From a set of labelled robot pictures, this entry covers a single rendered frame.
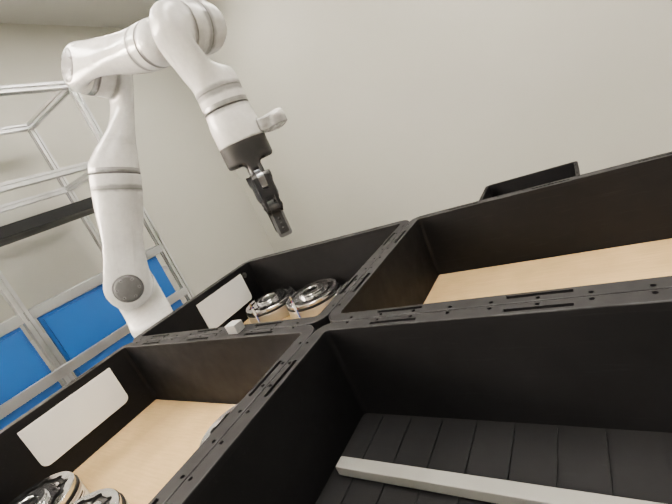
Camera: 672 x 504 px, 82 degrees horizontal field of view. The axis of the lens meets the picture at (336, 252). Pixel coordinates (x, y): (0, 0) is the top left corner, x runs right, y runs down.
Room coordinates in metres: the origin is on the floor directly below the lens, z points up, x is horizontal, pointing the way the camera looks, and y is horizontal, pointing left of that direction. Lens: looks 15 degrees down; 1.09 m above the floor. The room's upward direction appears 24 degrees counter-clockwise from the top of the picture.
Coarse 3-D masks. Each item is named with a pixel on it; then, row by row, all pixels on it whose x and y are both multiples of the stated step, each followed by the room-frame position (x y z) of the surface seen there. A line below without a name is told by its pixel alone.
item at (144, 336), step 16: (400, 224) 0.60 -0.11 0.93; (336, 240) 0.68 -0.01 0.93; (272, 256) 0.78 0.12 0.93; (208, 288) 0.73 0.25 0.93; (336, 304) 0.39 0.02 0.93; (160, 320) 0.65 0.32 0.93; (288, 320) 0.41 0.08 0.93; (304, 320) 0.39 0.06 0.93; (320, 320) 0.37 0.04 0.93; (144, 336) 0.59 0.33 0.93; (160, 336) 0.55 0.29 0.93; (176, 336) 0.52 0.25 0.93
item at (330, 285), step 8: (320, 280) 0.71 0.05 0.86; (328, 280) 0.69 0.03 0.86; (328, 288) 0.66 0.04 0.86; (336, 288) 0.64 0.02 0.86; (296, 296) 0.68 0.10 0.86; (320, 296) 0.62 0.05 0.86; (328, 296) 0.62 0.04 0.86; (288, 304) 0.65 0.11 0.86; (296, 304) 0.65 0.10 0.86; (304, 304) 0.62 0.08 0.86; (312, 304) 0.61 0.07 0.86
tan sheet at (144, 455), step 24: (168, 408) 0.53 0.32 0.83; (192, 408) 0.50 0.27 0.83; (216, 408) 0.47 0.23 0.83; (120, 432) 0.52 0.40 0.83; (144, 432) 0.49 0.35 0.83; (168, 432) 0.46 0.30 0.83; (192, 432) 0.44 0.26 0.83; (96, 456) 0.48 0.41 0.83; (120, 456) 0.46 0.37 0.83; (144, 456) 0.43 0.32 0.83; (168, 456) 0.41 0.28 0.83; (96, 480) 0.43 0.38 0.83; (120, 480) 0.40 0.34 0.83; (144, 480) 0.39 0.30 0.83; (168, 480) 0.37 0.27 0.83
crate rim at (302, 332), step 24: (192, 336) 0.49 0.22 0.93; (216, 336) 0.45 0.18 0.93; (240, 336) 0.42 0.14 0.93; (264, 336) 0.39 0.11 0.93; (288, 336) 0.37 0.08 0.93; (288, 360) 0.32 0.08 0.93; (72, 384) 0.51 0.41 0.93; (264, 384) 0.29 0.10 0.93; (240, 408) 0.27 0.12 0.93; (0, 432) 0.45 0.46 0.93; (216, 432) 0.26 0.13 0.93; (192, 456) 0.24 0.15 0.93
